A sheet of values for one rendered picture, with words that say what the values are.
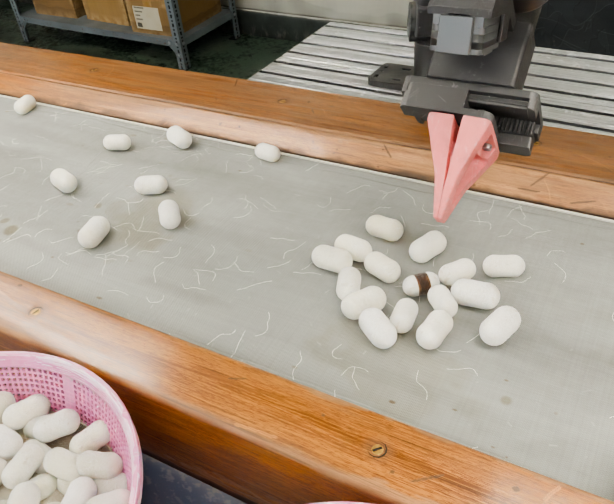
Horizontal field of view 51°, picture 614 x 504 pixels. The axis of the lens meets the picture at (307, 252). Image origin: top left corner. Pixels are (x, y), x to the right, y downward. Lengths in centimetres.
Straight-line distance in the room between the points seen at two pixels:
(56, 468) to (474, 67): 41
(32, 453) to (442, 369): 29
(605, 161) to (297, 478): 43
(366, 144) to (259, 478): 39
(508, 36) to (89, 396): 40
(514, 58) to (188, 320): 32
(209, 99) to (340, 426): 52
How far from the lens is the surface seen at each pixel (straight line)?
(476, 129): 49
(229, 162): 74
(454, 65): 51
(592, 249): 61
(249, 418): 44
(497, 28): 48
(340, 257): 55
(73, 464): 48
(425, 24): 96
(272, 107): 80
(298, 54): 120
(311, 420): 43
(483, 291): 52
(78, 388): 51
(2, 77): 108
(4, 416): 53
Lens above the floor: 111
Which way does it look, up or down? 39 degrees down
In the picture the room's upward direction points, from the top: 6 degrees counter-clockwise
